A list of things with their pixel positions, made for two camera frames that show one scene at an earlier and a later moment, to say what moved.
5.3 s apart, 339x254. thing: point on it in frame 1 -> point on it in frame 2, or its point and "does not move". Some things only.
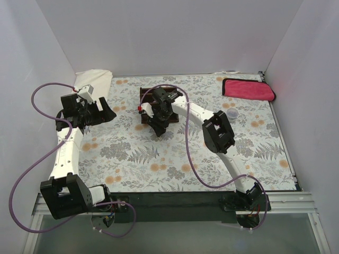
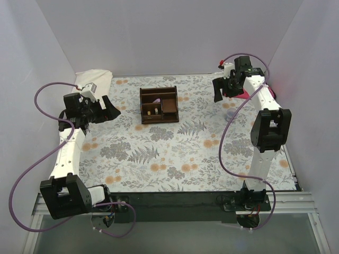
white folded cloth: x=100 y=80 does not move
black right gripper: x=160 y=121 -> x=224 y=84
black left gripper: x=98 y=112 does not move
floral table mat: x=181 y=133 does not move
